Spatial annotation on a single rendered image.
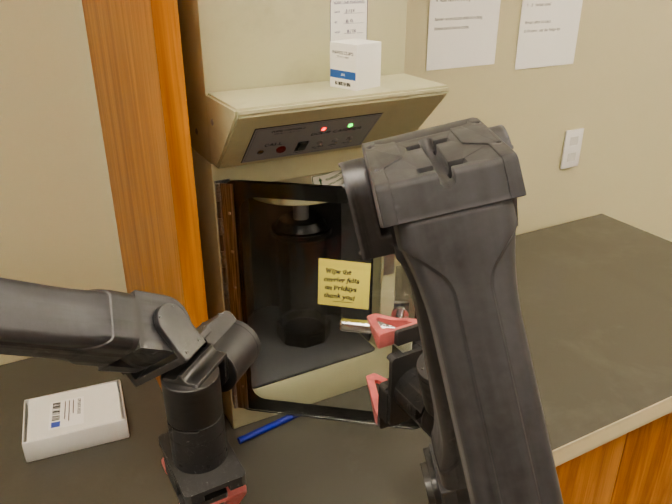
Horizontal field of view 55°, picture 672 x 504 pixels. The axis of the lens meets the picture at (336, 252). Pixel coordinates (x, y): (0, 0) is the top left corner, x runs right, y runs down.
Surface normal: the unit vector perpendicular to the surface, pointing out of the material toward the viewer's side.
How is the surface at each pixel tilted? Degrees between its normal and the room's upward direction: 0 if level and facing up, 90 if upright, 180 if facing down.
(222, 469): 1
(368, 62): 90
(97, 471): 0
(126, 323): 56
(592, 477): 90
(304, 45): 90
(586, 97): 90
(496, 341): 67
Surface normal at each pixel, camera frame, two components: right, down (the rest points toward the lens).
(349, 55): -0.70, 0.30
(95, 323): 0.65, -0.39
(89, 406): 0.00, -0.90
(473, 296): -0.05, 0.04
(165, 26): 0.48, 0.37
